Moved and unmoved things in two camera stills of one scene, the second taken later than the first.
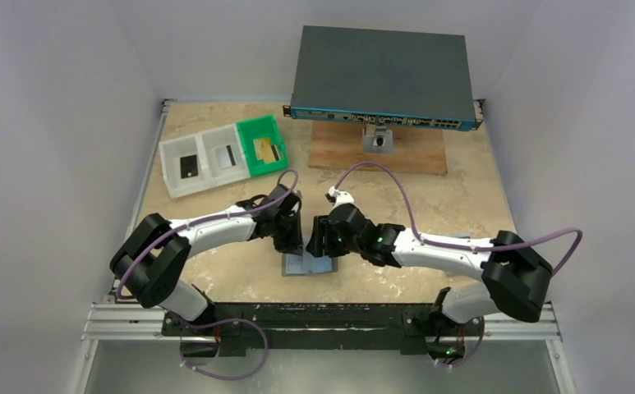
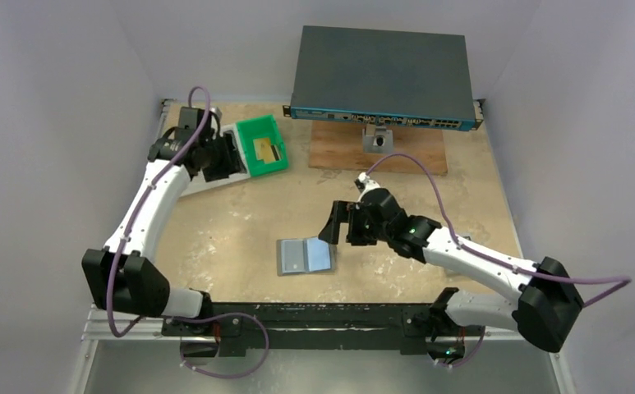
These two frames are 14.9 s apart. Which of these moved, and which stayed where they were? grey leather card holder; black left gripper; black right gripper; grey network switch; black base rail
Moved: black right gripper; black left gripper
Stayed: grey leather card holder; black base rail; grey network switch
